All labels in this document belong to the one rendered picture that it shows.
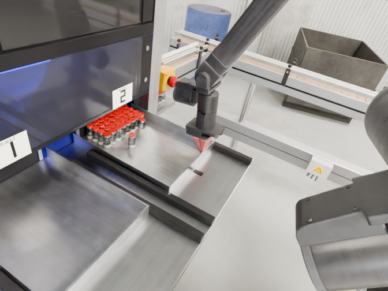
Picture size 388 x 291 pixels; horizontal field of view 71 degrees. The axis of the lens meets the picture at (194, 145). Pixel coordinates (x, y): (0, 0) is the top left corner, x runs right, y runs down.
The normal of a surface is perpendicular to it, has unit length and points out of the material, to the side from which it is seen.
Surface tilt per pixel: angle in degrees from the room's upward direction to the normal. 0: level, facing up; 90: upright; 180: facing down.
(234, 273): 0
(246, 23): 91
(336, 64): 90
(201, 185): 0
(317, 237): 81
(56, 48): 90
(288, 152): 90
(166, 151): 0
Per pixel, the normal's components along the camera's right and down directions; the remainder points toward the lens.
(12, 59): 0.86, 0.40
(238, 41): -0.44, 0.53
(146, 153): 0.16, -0.79
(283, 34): -0.21, 0.56
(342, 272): -0.40, 0.21
